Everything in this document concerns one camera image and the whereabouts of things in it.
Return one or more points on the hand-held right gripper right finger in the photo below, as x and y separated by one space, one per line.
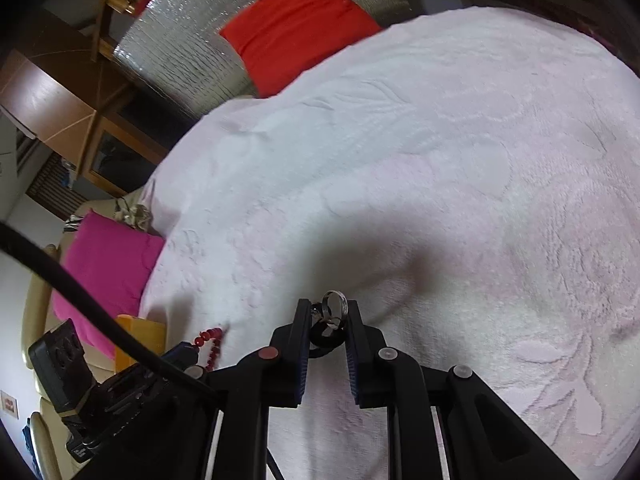
353 360

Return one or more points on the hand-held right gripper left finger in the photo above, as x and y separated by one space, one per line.
301 360

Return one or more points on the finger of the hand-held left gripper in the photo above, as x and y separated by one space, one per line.
180 355

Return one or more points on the yellow box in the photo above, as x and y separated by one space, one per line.
145 335

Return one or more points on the beige sofa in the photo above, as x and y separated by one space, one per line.
35 305

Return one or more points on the pink cushion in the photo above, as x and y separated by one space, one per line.
105 265

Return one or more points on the white textured towel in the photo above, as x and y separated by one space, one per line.
400 185

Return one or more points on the wooden cabinet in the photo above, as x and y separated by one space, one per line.
55 100

